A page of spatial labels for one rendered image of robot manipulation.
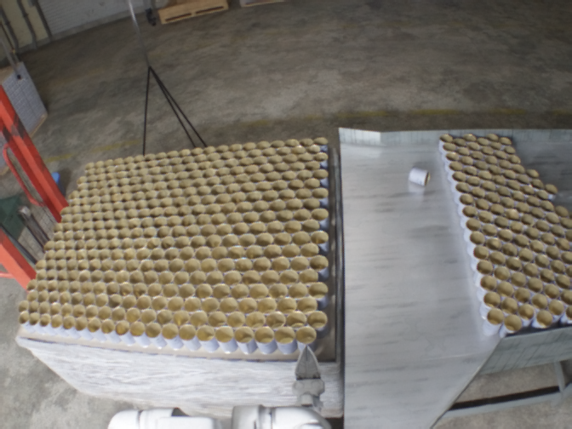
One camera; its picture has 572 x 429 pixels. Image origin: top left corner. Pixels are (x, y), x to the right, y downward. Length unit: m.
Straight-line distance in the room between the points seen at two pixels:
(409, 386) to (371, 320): 0.30
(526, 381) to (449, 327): 1.29
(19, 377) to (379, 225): 2.95
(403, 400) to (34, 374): 2.84
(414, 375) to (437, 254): 0.53
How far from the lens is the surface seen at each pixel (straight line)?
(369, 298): 1.62
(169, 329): 1.63
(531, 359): 1.81
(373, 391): 1.45
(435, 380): 1.48
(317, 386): 1.37
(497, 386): 2.71
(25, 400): 3.54
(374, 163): 2.12
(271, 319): 1.55
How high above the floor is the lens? 2.44
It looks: 46 degrees down
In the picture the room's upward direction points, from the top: 12 degrees counter-clockwise
